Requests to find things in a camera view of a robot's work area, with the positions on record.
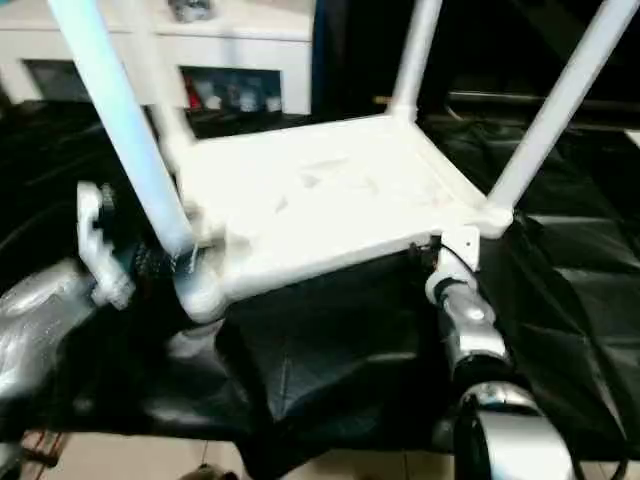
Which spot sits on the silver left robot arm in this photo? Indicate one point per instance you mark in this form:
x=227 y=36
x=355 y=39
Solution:
x=30 y=320

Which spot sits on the black work mat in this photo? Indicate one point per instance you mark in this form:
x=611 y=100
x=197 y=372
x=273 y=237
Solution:
x=575 y=300

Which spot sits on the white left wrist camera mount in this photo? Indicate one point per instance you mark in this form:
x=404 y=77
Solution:
x=95 y=250

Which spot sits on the white plastic table top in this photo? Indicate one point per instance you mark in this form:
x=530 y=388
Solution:
x=325 y=200

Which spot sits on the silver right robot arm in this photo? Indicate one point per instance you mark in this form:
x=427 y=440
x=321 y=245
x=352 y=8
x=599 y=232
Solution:
x=470 y=320

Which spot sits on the white flat board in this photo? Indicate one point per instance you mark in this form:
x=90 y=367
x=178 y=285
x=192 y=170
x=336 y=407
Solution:
x=634 y=136

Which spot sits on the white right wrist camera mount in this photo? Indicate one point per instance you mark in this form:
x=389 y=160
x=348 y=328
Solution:
x=462 y=245

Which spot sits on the grey crumpled bag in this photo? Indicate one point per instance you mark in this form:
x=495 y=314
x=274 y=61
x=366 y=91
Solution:
x=190 y=9

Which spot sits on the black backdrop cloth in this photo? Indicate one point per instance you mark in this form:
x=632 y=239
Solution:
x=500 y=50

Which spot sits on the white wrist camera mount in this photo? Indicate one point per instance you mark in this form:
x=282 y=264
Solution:
x=462 y=245
x=95 y=250

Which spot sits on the white glass-door sideboard cabinet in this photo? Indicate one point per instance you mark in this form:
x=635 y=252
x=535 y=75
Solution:
x=250 y=45

